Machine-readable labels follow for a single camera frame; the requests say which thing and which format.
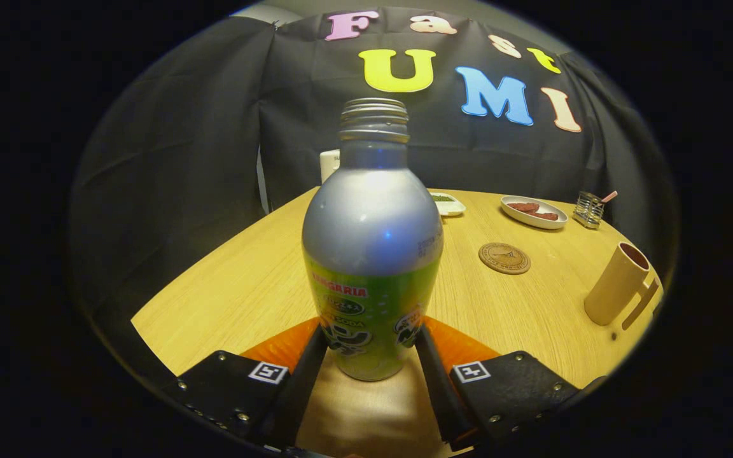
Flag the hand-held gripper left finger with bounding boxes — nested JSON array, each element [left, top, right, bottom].
[[169, 316, 329, 449]]

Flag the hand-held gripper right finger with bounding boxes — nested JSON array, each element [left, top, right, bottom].
[[414, 316, 603, 449]]

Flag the round wooden coaster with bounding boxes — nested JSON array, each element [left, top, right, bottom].
[[478, 242, 531, 275]]

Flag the silver green juice bottle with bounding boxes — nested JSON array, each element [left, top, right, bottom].
[[302, 97, 445, 382]]

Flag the beige cup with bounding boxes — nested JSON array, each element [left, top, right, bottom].
[[583, 242, 660, 331]]

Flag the wooden table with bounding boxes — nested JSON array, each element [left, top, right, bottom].
[[131, 188, 665, 458]]

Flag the white divided bean tray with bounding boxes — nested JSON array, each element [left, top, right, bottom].
[[429, 191, 467, 217]]

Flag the white oval plate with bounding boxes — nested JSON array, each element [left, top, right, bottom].
[[501, 195, 569, 230]]

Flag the white toaster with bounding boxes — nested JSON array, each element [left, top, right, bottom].
[[319, 149, 342, 185]]

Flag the wire mesh holder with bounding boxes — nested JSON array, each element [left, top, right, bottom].
[[573, 191, 604, 230]]

